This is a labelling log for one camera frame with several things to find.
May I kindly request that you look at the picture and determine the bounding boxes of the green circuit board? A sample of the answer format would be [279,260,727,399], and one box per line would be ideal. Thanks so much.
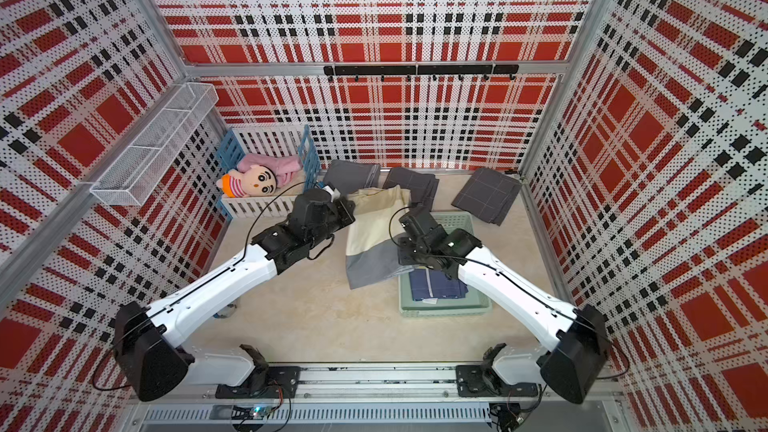
[231,405,274,422]

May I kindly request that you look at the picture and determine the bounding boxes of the beige grey pillowcase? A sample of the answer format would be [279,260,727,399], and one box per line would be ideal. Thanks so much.
[346,186,414,290]

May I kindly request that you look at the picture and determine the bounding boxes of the black wall hook rail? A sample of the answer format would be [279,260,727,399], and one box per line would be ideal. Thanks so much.
[323,64,520,80]

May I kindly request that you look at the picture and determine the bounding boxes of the white blue slatted crate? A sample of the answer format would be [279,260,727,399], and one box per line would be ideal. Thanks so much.
[216,125,321,218]

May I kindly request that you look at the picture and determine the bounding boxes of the pink plush doll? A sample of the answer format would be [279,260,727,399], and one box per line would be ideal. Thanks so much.
[216,154,302,198]

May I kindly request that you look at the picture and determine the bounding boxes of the blue striped pillowcase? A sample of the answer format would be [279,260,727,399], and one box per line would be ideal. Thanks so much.
[408,268,468,301]

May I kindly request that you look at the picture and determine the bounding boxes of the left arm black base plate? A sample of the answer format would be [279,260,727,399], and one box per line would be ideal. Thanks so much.
[215,344,301,399]

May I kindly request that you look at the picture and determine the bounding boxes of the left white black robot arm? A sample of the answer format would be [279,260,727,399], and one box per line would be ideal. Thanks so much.
[113,187,355,402]

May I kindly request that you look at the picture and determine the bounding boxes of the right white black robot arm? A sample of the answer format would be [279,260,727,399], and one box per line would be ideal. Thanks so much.
[392,206,612,404]

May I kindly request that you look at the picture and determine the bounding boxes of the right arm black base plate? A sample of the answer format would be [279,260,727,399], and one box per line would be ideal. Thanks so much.
[455,343,539,398]

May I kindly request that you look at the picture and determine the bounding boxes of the grey checked pillowcase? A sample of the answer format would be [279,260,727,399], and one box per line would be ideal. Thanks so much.
[451,168,522,226]
[383,167,439,210]

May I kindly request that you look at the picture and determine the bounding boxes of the plain grey folded pillowcase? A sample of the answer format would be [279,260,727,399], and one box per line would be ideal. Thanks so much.
[323,159,380,195]

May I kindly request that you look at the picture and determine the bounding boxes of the white wire mesh shelf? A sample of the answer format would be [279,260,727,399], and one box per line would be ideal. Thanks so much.
[90,82,218,206]

